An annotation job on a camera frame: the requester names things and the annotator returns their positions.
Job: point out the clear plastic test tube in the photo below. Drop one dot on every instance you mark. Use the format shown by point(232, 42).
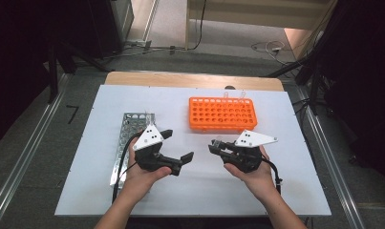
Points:
point(145, 113)
point(225, 95)
point(242, 94)
point(217, 140)

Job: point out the wooden table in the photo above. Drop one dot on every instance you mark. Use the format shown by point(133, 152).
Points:
point(180, 79)

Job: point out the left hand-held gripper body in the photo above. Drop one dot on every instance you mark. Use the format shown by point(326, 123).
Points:
point(148, 140)

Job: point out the silver metal test tube rack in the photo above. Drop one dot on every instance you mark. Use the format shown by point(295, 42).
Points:
point(128, 127)

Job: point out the orange plastic test tube rack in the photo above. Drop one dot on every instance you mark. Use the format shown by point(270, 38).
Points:
point(222, 116)

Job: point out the person's left hand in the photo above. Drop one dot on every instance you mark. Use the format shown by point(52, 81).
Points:
point(139, 181)

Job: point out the white work board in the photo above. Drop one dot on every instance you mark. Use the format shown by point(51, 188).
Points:
point(196, 191)

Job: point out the aluminium floor rail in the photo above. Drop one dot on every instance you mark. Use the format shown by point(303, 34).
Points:
point(336, 184)
point(24, 159)

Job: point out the light wooden furniture frame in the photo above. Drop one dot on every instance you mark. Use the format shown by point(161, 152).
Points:
point(260, 16)

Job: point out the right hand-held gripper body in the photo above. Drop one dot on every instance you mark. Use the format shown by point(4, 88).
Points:
point(250, 149)

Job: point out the grey cabinet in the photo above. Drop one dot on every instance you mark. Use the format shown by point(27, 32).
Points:
point(123, 19)

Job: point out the black metal stand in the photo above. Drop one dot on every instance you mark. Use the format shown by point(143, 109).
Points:
point(314, 86)
point(53, 76)

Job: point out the person's right hand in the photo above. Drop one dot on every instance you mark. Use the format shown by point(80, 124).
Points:
point(257, 181)

